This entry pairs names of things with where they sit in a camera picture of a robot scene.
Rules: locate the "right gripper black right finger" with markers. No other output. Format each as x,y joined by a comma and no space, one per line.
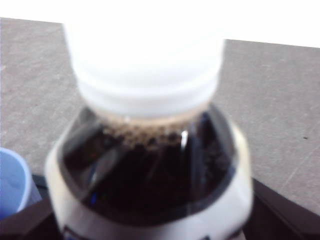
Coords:
280,220

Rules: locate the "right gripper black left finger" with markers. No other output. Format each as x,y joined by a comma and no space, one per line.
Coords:
30,225

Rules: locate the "dark oolong tea bottle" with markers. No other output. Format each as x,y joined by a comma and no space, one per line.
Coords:
150,175

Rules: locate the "blue ribbed plastic cup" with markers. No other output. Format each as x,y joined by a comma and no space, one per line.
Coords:
12,180

